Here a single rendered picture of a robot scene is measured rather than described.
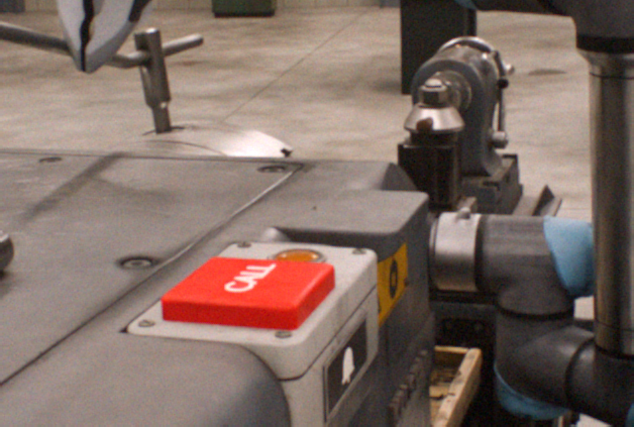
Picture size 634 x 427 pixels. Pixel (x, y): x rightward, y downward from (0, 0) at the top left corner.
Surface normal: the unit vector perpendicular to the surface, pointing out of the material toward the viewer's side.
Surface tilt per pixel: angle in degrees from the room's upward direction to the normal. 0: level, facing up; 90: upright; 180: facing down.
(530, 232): 37
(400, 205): 0
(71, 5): 90
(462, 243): 59
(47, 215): 0
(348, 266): 0
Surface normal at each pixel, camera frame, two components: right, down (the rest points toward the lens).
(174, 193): -0.03, -0.97
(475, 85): -0.29, 0.23
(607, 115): -0.77, 0.23
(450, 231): -0.22, -0.58
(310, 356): 0.95, 0.04
